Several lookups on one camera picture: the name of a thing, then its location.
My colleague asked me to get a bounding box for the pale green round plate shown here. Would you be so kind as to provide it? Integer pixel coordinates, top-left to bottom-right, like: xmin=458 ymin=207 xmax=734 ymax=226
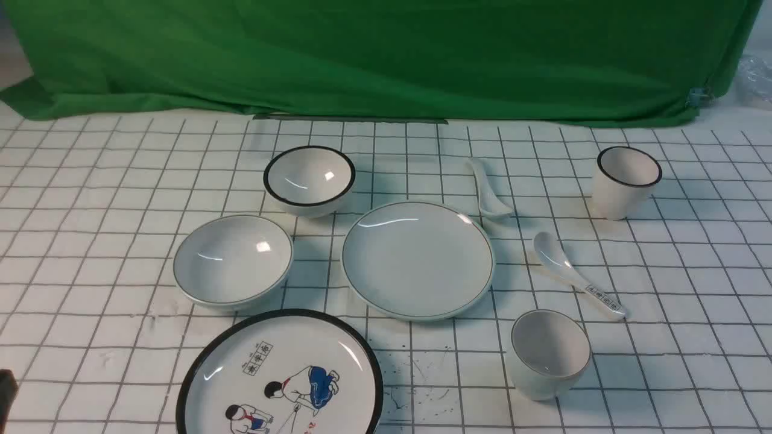
xmin=340 ymin=201 xmax=497 ymax=322

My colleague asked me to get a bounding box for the green backdrop cloth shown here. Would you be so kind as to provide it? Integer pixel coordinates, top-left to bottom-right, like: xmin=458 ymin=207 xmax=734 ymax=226
xmin=2 ymin=1 xmax=763 ymax=127

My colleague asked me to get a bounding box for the plain white ceramic spoon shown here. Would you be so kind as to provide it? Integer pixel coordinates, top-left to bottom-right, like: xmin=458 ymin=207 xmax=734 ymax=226
xmin=466 ymin=157 xmax=515 ymax=219

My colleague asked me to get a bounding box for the white grid tablecloth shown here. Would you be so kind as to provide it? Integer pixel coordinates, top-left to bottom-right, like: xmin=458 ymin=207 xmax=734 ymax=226
xmin=1 ymin=106 xmax=771 ymax=433

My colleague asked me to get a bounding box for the clear plastic sheet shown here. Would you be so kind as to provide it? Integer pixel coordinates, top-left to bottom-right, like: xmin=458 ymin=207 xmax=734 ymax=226
xmin=736 ymin=54 xmax=771 ymax=110

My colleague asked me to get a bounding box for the pale green round cup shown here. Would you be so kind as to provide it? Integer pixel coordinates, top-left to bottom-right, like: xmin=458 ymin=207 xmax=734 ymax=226
xmin=505 ymin=309 xmax=592 ymax=401

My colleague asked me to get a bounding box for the metal clip on backdrop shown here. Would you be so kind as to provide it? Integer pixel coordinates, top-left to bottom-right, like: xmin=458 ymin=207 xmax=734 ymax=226
xmin=686 ymin=87 xmax=715 ymax=109

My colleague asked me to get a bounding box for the white spoon with lettering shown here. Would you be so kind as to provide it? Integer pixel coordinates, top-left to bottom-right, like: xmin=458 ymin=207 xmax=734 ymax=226
xmin=532 ymin=231 xmax=628 ymax=321

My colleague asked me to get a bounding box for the black-rimmed white cup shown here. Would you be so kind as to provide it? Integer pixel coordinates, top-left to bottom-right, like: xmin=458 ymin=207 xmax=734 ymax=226
xmin=591 ymin=146 xmax=663 ymax=221

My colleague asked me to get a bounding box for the black-rimmed illustrated plate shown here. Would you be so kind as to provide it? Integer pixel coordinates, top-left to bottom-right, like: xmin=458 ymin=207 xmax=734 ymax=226
xmin=176 ymin=309 xmax=384 ymax=433

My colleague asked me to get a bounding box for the pale green shallow bowl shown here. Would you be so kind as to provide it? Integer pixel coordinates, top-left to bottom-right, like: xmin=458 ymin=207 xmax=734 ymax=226
xmin=172 ymin=215 xmax=294 ymax=311

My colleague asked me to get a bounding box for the black-rimmed white bowl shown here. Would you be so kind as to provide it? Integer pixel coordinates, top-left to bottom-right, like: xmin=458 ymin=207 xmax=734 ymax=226
xmin=263 ymin=145 xmax=356 ymax=219

